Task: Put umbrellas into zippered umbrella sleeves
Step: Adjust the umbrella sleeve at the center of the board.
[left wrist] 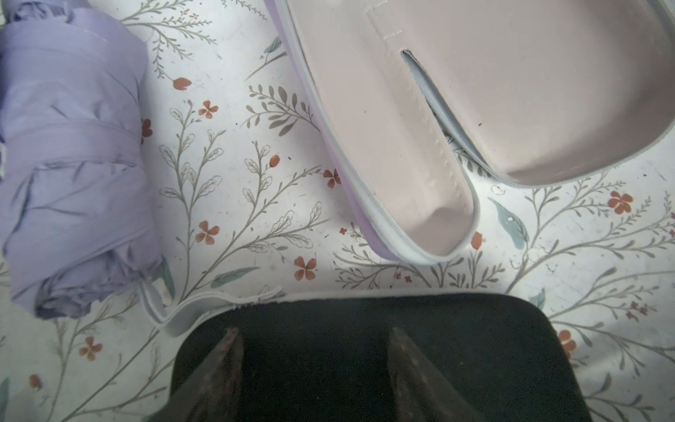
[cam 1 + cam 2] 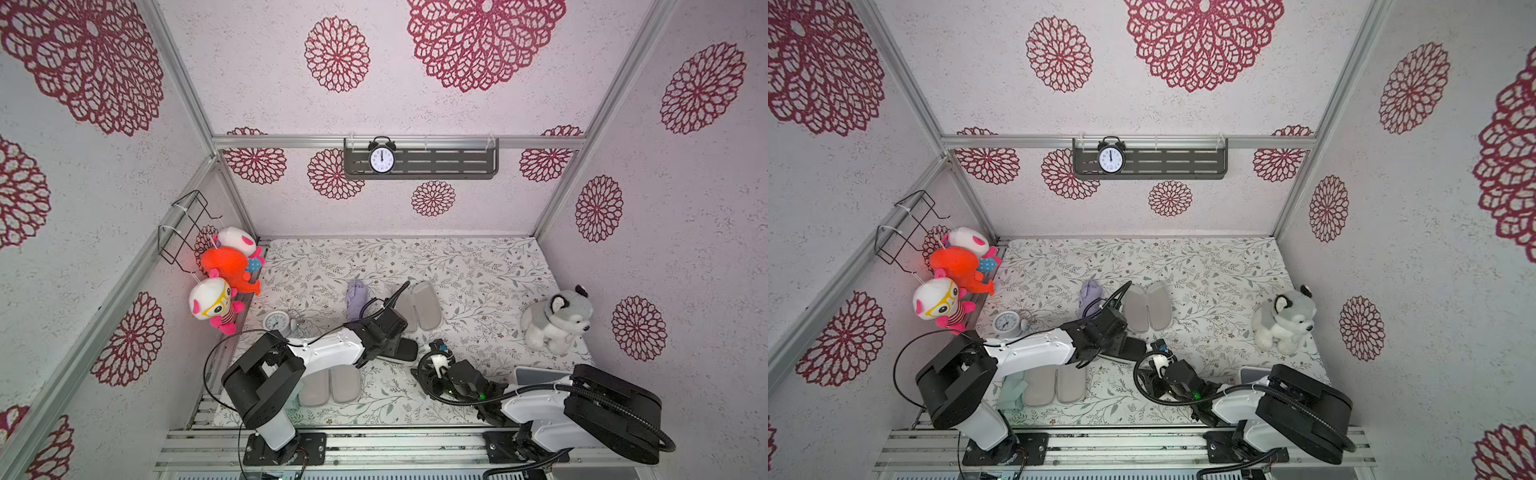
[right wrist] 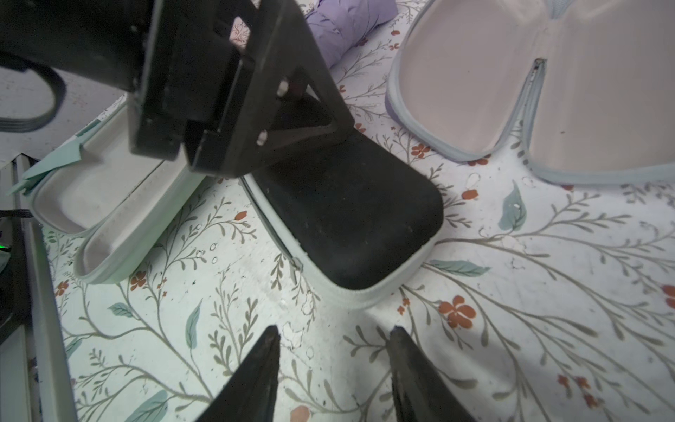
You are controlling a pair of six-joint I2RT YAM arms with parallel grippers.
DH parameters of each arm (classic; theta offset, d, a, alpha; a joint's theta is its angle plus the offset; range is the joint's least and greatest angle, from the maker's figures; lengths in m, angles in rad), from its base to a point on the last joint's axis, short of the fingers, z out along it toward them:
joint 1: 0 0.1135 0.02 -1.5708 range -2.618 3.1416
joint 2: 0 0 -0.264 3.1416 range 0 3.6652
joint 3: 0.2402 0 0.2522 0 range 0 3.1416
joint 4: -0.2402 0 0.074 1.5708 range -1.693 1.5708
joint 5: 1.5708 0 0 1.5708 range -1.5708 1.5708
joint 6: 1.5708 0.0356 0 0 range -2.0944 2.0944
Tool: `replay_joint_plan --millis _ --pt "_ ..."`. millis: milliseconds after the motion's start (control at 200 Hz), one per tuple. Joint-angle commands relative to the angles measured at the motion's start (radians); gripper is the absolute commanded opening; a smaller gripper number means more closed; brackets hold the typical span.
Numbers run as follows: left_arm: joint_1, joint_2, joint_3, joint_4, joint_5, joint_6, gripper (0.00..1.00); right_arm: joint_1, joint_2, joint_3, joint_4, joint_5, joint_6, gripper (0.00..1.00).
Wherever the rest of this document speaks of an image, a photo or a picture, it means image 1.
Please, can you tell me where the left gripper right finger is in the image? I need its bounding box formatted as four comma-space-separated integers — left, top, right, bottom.
387, 326, 483, 422

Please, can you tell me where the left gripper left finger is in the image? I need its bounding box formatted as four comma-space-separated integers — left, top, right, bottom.
150, 328, 244, 422

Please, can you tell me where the black umbrella case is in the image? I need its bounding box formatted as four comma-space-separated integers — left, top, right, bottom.
162, 294, 591, 421

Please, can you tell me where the purple folded umbrella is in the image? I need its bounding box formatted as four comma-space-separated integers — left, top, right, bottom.
1, 1, 162, 319

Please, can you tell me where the floral table mat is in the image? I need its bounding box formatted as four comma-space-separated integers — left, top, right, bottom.
1, 1, 674, 421

